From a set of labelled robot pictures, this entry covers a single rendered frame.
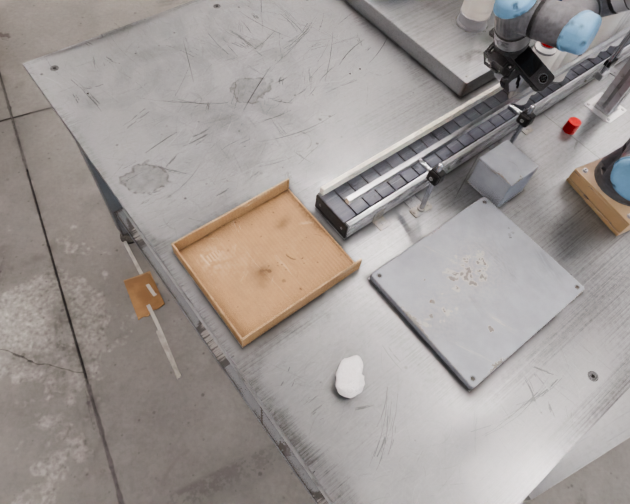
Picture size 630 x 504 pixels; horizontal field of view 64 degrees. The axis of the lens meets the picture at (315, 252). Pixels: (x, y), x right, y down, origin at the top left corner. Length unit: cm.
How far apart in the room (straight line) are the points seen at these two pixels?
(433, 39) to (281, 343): 97
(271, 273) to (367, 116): 53
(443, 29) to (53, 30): 213
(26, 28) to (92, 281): 156
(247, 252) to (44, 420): 110
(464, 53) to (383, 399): 98
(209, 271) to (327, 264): 25
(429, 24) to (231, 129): 67
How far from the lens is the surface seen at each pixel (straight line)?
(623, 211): 136
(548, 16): 112
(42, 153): 254
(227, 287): 106
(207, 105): 137
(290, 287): 105
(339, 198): 112
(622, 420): 118
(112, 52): 157
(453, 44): 158
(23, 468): 196
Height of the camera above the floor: 178
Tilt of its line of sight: 60 degrees down
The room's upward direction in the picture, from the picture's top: 9 degrees clockwise
